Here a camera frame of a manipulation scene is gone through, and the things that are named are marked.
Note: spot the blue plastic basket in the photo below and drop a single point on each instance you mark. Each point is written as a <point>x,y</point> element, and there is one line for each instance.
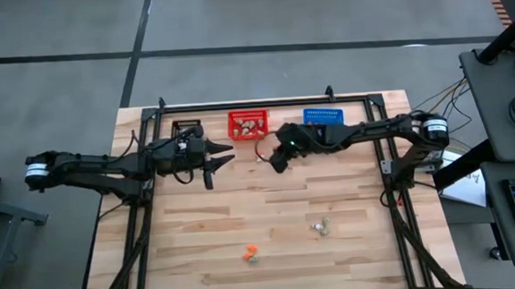
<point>323,113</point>

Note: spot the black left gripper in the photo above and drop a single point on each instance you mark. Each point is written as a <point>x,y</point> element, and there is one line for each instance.
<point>182,156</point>

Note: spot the silver mounting bracket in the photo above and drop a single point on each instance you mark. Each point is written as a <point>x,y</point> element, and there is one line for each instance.
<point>386,168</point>

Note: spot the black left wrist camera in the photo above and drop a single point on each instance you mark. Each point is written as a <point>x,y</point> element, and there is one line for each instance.
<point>208,180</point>

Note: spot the white paper sheet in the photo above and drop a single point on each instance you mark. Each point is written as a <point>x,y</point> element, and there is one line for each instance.
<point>468,190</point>

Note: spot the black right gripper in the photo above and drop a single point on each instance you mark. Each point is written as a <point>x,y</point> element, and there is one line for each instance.
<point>302,139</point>

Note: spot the black table clamp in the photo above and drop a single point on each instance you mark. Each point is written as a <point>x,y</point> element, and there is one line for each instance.
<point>162,104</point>
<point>329,94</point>

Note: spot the orange plastic skeleton figure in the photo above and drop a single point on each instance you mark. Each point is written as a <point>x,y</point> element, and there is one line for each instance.
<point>252,248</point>
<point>247,256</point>

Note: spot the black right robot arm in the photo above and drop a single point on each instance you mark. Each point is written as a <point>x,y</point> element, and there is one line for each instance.
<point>373,130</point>

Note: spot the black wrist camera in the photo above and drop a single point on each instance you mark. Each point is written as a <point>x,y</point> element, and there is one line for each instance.
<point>208,180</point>
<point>280,162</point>

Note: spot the black desk leg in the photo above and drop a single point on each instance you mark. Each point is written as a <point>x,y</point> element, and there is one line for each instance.
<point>458,166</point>

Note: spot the black plastic basket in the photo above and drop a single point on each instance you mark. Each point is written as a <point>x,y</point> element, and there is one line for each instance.
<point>186,123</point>

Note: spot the red plastic basket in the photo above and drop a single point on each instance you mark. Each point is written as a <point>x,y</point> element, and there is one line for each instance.
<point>247,114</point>

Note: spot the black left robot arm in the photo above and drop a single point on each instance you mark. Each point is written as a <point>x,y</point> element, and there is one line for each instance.
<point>93,165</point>

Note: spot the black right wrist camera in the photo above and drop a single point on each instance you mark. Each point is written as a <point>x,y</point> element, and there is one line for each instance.
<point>280,162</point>

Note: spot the black diagonal post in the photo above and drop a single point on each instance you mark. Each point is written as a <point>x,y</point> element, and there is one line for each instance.
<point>506,35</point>

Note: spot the black desk caster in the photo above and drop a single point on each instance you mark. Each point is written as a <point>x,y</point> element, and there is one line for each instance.
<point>495,253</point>

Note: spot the black aluminium table frame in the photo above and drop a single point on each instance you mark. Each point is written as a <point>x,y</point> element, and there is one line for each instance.
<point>282,103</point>

